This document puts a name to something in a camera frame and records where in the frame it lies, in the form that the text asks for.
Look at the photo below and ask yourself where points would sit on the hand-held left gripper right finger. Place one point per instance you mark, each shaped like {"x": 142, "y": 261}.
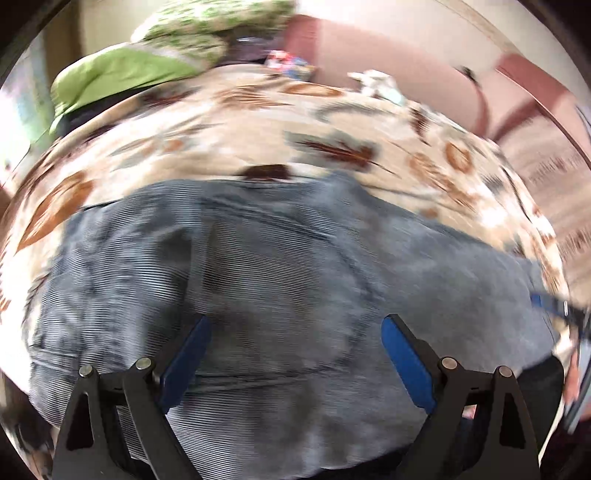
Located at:
{"x": 406, "y": 360}

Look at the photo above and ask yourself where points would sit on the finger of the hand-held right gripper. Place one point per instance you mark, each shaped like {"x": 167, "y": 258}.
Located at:
{"x": 547, "y": 304}

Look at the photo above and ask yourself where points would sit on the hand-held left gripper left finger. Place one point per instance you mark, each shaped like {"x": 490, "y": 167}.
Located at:
{"x": 184, "y": 360}

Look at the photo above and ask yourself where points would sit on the leaf print blanket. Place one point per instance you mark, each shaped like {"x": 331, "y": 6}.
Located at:
{"x": 207, "y": 129}

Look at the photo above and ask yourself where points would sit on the teal cloth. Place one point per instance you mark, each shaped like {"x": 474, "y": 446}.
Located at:
{"x": 393, "y": 95}

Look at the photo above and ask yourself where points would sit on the white crumpled cloth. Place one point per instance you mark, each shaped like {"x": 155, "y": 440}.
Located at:
{"x": 371, "y": 78}

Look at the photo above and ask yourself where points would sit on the plain green pillow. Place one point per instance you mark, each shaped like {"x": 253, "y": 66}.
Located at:
{"x": 124, "y": 74}

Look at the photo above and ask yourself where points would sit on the wooden framed window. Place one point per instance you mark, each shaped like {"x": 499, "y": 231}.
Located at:
{"x": 23, "y": 106}

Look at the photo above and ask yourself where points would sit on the colourful printed packet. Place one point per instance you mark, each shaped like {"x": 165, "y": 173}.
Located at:
{"x": 288, "y": 62}

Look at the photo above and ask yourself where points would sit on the green patterned quilt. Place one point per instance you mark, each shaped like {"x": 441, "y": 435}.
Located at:
{"x": 198, "y": 23}

